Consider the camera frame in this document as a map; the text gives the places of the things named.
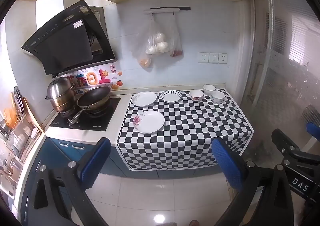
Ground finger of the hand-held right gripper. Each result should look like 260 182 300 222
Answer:
272 129 302 158
306 122 320 142

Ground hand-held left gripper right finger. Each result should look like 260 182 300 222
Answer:
211 138 294 226

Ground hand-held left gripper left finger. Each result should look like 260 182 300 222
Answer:
25 137 112 226

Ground white bowl with blue dots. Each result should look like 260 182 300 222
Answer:
211 91 225 104

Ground white plate with floral print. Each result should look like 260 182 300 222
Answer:
133 110 165 134

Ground white bowl with red flowers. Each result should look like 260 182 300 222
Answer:
189 90 204 102

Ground plain white bowl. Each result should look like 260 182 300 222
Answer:
202 84 216 96

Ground plain white plate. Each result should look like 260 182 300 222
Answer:
131 91 157 107

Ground blue striped plate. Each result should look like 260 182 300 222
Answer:
160 90 183 103

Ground black gas stove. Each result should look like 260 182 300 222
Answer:
49 97 121 131

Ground black white checkered cloth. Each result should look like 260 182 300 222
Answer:
117 89 254 172

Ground dark frying pan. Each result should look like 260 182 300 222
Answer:
69 86 111 126

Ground frosted glass sliding door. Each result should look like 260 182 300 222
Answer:
250 0 320 156

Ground steel steamer pot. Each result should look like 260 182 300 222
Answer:
45 76 77 113

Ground wooden cutting board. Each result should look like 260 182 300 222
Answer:
21 97 45 133

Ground metal dish rack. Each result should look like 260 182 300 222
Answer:
0 86 45 164

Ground steel sink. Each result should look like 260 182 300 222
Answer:
0 161 23 199

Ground plastic bag of orange food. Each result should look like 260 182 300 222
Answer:
132 19 153 68

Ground plastic bag of red food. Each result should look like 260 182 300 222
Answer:
170 14 184 58

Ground black range hood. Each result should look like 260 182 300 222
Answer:
21 0 117 75

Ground plastic bag of white buns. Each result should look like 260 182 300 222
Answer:
146 14 175 55

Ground colourful wall stickers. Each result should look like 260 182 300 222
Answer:
60 64 123 90

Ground white wall hook rail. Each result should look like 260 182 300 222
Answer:
144 7 191 15

